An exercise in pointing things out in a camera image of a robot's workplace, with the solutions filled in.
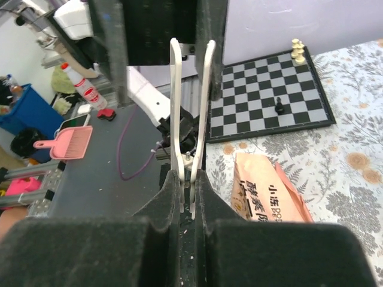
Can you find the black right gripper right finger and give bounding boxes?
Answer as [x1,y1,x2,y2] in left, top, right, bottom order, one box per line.
[194,172,376,286]

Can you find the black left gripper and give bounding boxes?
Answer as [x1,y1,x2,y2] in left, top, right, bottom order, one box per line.
[88,0,228,107]

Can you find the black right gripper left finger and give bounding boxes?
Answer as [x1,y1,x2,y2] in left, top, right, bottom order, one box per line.
[1,170,181,286]

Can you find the orange cat litter bag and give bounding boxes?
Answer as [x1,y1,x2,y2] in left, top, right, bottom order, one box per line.
[231,153,313,223]

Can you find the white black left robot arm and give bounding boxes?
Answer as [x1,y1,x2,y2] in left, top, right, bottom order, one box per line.
[88,1,228,140]

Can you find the white red plastic bottle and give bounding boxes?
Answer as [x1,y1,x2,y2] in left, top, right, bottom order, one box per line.
[61,63,108,111]

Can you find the red black small object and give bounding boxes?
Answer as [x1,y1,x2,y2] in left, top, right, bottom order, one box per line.
[97,108,116,121]

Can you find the pink plastic dustpan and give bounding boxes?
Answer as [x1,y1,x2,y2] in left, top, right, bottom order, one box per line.
[34,126,93,160]

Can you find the white smartphone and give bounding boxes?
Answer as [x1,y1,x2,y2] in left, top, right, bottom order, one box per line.
[59,114,90,131]

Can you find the floral patterned table mat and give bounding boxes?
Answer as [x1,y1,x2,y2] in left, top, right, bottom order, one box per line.
[206,39,382,268]

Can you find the black white chessboard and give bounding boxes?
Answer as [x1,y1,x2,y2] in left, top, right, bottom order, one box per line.
[206,48,336,143]

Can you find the cream chess pieces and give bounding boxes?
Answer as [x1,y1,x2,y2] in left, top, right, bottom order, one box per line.
[290,38,306,65]

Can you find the black chess piece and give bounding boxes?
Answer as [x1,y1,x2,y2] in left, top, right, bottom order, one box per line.
[275,97,285,115]

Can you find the blue storage bin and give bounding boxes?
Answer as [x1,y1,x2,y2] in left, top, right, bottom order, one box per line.
[1,84,64,163]

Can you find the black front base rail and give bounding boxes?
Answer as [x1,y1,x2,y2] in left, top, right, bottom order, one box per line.
[155,146,207,287]

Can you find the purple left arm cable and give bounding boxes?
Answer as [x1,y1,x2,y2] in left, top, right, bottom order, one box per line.
[117,104,159,182]

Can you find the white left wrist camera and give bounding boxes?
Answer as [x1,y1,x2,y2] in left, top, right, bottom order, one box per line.
[53,0,93,40]

